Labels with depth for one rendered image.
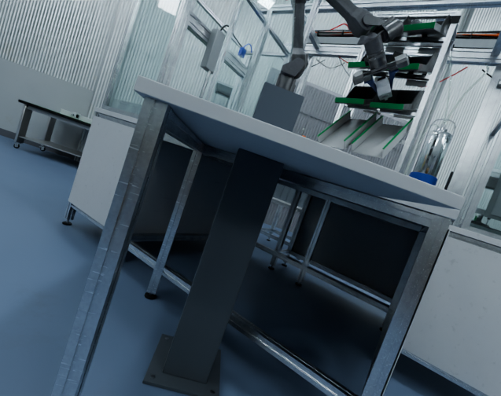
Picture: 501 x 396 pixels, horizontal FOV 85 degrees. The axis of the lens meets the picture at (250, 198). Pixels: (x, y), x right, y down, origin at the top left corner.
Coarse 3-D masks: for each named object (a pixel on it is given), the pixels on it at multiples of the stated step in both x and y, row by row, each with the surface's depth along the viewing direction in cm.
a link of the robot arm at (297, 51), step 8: (296, 0) 92; (304, 0) 92; (296, 8) 92; (304, 8) 92; (296, 16) 93; (296, 24) 93; (296, 32) 93; (296, 40) 93; (296, 48) 93; (296, 56) 92; (304, 56) 92; (304, 64) 93
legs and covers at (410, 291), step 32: (160, 160) 172; (224, 160) 216; (160, 192) 180; (192, 192) 204; (352, 192) 96; (160, 224) 189; (192, 224) 216; (320, 224) 236; (448, 224) 81; (416, 256) 198; (416, 288) 84; (384, 320) 203; (288, 352) 103; (384, 352) 86; (320, 384) 95; (384, 384) 85
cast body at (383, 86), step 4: (384, 76) 102; (380, 80) 102; (384, 80) 101; (388, 80) 100; (376, 84) 103; (380, 84) 102; (384, 84) 101; (388, 84) 99; (380, 88) 101; (384, 88) 100; (388, 88) 99; (380, 92) 101; (384, 92) 100; (388, 92) 100; (380, 96) 102; (384, 96) 104; (388, 96) 103; (380, 100) 106
